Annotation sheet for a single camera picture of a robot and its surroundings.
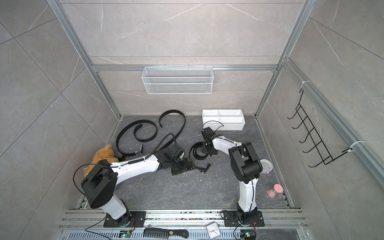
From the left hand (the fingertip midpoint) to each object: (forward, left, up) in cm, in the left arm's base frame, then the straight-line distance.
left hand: (193, 167), depth 83 cm
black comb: (-30, +15, -7) cm, 34 cm away
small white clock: (-29, -9, -5) cm, 31 cm away
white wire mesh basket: (+54, +9, +22) cm, 59 cm away
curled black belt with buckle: (+15, +34, -4) cm, 38 cm away
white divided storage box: (+40, -24, -5) cm, 47 cm away
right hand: (+15, -10, -8) cm, 20 cm away
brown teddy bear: (+10, +52, +2) cm, 53 cm away
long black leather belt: (+14, 0, -6) cm, 16 cm away
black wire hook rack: (-3, -56, +23) cm, 61 cm away
